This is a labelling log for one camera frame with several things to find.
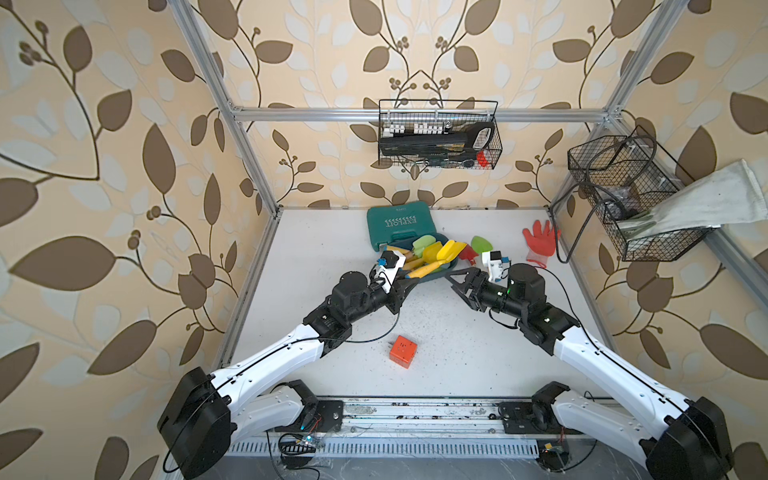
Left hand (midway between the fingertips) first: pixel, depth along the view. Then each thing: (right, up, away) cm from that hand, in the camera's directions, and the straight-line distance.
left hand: (415, 276), depth 71 cm
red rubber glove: (+49, +7, +37) cm, 62 cm away
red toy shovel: (+15, +5, +7) cm, 17 cm away
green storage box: (+1, +12, +36) cm, 38 cm away
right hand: (+8, -1, +3) cm, 9 cm away
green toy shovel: (+27, +7, +39) cm, 48 cm away
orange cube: (-3, -22, +9) cm, 24 cm away
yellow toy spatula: (+9, +5, +9) cm, 14 cm away
